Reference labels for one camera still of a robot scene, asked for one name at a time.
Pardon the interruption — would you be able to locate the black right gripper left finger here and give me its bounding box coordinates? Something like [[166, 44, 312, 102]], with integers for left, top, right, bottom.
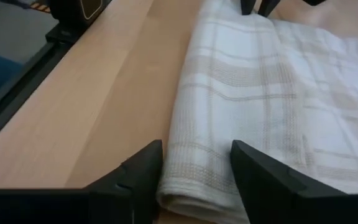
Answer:
[[0, 139, 164, 224]]

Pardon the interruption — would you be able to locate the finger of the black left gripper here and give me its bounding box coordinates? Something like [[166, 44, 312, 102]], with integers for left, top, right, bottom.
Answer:
[[257, 0, 282, 18], [240, 0, 257, 16]]

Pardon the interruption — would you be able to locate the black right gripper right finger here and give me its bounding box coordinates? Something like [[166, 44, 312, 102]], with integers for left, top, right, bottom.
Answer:
[[230, 139, 358, 224]]

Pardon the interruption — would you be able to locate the white plaid kitchen towel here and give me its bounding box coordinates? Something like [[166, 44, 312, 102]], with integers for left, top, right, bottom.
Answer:
[[155, 0, 358, 224]]

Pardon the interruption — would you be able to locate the black hazard striped mat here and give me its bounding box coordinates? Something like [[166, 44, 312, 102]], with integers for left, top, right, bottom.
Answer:
[[26, 0, 52, 14]]

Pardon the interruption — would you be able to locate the black aluminium table frame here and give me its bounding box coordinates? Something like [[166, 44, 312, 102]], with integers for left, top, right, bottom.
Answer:
[[0, 0, 113, 153]]

